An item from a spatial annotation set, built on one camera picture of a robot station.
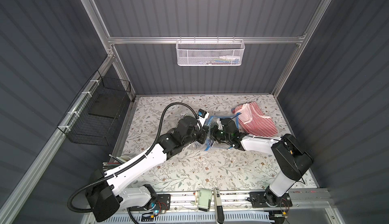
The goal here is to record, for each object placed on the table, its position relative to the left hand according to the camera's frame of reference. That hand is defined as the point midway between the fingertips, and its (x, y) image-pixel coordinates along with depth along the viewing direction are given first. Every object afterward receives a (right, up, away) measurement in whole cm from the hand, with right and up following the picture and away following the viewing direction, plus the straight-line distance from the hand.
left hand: (210, 129), depth 72 cm
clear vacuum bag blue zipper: (-1, -1, +2) cm, 3 cm away
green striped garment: (+2, -10, +20) cm, 22 cm away
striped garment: (+31, +1, +28) cm, 42 cm away
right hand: (-2, -3, +16) cm, 16 cm away
